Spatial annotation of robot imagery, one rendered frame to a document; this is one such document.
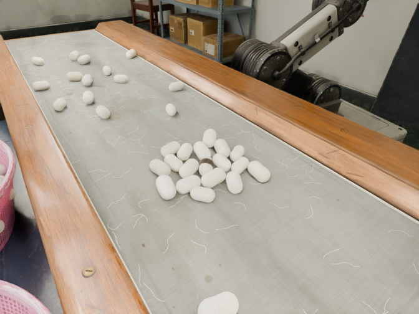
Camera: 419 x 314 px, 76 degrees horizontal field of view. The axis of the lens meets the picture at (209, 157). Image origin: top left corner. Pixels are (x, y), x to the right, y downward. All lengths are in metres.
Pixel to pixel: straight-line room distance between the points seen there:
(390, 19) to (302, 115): 1.92
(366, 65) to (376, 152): 2.04
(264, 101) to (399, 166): 0.24
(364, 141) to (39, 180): 0.45
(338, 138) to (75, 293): 0.39
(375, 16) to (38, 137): 2.26
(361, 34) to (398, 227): 2.15
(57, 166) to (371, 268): 0.38
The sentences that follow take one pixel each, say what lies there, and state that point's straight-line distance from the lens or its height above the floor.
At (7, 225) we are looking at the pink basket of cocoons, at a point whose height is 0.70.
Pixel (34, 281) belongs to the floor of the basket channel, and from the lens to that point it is 0.41.
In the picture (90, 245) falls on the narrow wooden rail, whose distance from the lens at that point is 0.29.
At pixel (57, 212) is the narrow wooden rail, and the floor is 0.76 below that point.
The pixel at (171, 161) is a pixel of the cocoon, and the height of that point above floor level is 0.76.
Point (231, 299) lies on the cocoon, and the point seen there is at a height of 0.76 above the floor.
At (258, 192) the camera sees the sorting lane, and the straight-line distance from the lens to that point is 0.36.
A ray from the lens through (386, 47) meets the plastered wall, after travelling 2.40.
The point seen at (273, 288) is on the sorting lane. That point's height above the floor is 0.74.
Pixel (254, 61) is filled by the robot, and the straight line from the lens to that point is 0.74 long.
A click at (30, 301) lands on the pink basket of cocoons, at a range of 0.28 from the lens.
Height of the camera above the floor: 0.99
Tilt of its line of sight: 37 degrees down
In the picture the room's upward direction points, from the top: 1 degrees clockwise
